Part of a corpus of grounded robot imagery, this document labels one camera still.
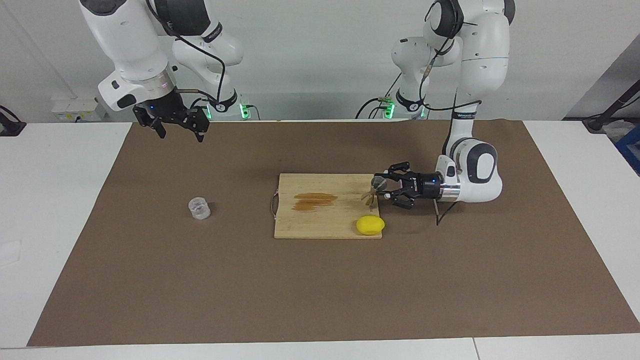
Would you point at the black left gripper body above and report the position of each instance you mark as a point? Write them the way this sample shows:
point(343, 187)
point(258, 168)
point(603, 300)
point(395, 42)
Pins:
point(425, 185)

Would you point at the wooden cutting board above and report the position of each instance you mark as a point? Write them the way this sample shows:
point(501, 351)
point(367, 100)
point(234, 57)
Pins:
point(325, 225)

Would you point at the steel cocktail jigger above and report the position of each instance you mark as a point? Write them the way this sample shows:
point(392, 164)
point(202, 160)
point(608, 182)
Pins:
point(378, 184)

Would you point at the black stand leg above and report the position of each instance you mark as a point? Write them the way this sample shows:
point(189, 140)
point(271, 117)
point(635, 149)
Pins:
point(597, 122)

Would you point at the white wall socket box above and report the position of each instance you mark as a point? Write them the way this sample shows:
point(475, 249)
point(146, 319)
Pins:
point(75, 107)

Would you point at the small clear glass cup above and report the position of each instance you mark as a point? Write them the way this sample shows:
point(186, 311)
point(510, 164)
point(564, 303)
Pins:
point(199, 209)

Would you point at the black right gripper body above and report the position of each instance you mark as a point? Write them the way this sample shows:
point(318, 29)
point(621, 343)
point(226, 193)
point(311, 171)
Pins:
point(162, 107)

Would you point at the brown table mat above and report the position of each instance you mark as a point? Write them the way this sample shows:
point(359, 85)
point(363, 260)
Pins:
point(320, 290)

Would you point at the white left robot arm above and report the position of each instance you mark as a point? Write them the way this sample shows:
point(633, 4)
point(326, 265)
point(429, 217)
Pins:
point(480, 60)

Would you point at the yellow lemon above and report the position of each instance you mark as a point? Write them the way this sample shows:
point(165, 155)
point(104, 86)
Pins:
point(370, 225)

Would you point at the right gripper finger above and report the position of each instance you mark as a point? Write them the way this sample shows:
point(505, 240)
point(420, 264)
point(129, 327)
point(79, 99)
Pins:
point(200, 122)
point(150, 121)

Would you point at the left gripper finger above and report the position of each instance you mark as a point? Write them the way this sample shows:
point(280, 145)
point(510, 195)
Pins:
point(401, 169)
point(402, 199)

